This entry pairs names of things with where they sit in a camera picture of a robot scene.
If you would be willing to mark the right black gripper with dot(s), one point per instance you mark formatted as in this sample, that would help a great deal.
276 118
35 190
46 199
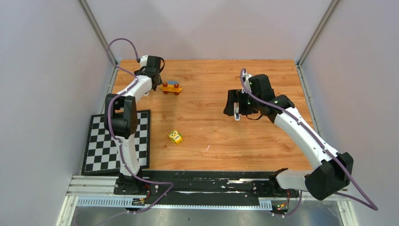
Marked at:
236 96

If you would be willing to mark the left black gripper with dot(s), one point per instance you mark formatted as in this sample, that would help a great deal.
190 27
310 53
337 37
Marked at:
139 71

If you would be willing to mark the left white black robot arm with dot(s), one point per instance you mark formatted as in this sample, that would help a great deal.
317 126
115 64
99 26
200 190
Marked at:
121 116

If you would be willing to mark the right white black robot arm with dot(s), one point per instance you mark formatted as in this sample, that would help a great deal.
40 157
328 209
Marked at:
331 169

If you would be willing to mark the orange toy car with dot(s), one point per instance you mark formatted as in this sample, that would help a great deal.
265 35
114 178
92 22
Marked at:
171 87

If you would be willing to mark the yellow owl toy block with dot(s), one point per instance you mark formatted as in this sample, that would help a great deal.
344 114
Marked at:
175 137

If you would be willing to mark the checkerboard calibration mat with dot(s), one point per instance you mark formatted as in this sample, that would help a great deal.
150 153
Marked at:
100 156

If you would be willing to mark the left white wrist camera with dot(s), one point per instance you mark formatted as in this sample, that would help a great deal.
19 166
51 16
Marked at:
143 60

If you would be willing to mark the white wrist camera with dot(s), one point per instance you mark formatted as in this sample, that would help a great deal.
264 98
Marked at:
143 60
246 82

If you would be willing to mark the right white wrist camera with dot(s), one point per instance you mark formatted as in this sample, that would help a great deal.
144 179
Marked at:
246 82

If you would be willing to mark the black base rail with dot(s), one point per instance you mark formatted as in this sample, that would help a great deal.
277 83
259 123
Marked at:
198 190

